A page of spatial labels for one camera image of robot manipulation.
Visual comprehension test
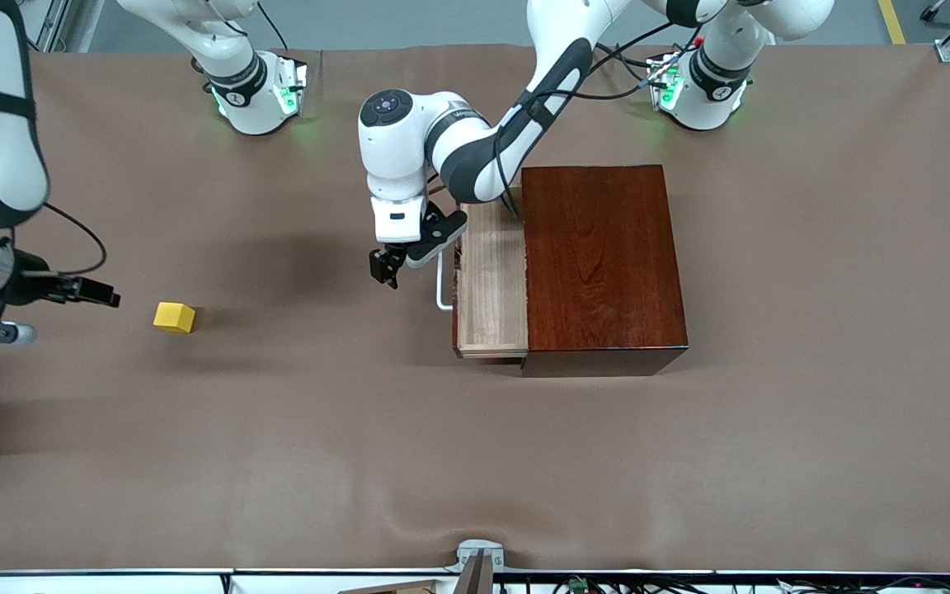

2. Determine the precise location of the yellow block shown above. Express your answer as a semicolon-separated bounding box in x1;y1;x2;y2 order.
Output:
153;302;196;334

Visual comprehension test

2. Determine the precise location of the light wood drawer white handle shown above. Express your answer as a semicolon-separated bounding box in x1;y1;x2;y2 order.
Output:
437;198;529;360

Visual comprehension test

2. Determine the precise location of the dark brown wooden cabinet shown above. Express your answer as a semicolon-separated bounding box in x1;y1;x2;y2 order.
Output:
520;165;689;379

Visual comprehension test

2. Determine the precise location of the brown table mat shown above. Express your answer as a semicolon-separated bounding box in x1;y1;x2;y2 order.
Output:
0;45;950;574

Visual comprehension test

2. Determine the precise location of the grey mounting beam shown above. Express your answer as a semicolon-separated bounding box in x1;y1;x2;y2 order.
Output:
452;551;494;594

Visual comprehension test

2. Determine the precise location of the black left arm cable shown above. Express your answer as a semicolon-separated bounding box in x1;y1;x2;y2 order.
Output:
491;25;674;219

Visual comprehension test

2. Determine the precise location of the black thin base cable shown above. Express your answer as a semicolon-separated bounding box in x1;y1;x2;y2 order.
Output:
256;0;290;50

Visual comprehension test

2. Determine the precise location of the black base cable bundle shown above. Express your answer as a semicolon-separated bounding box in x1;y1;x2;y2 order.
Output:
590;40;690;100

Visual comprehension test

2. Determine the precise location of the white table edge rail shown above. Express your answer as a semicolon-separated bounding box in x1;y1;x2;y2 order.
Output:
0;568;950;594

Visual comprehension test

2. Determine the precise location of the grey metal bracket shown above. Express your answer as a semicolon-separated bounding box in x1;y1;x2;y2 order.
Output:
454;539;505;574

